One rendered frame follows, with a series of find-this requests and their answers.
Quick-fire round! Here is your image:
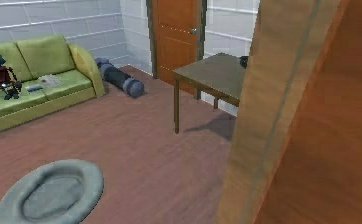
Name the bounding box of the grey newspaper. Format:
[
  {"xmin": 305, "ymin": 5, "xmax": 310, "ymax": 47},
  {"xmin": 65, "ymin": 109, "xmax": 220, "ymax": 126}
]
[{"xmin": 38, "ymin": 74, "xmax": 62, "ymax": 89}]

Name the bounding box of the brown wooden table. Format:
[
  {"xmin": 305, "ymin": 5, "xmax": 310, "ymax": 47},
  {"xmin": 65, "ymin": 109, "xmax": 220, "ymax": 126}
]
[{"xmin": 172, "ymin": 52, "xmax": 250, "ymax": 135}]

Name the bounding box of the green sofa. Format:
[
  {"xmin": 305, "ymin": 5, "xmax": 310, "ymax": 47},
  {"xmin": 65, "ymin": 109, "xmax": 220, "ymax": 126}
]
[{"xmin": 0, "ymin": 33, "xmax": 106, "ymax": 137}]

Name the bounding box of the grey round pet bed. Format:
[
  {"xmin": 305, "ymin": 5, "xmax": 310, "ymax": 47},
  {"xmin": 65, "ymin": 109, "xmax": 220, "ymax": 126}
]
[{"xmin": 0, "ymin": 158, "xmax": 105, "ymax": 224}]

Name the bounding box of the red and black toy robot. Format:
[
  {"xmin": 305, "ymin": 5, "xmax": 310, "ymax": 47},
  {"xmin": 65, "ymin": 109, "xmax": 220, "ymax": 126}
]
[{"xmin": 0, "ymin": 51, "xmax": 23, "ymax": 101}]

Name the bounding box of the black round object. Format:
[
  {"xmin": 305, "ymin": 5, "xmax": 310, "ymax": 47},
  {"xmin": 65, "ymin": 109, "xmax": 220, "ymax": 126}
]
[{"xmin": 239, "ymin": 55, "xmax": 251, "ymax": 70}]

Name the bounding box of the grey remote control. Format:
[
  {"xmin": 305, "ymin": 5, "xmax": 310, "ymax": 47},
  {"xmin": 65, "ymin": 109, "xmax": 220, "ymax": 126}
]
[{"xmin": 25, "ymin": 84, "xmax": 44, "ymax": 93}]

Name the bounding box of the orange wooden room door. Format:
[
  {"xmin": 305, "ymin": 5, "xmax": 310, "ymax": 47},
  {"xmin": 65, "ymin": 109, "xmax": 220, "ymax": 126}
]
[
  {"xmin": 215, "ymin": 0, "xmax": 362, "ymax": 224},
  {"xmin": 151, "ymin": 0, "xmax": 203, "ymax": 96}
]

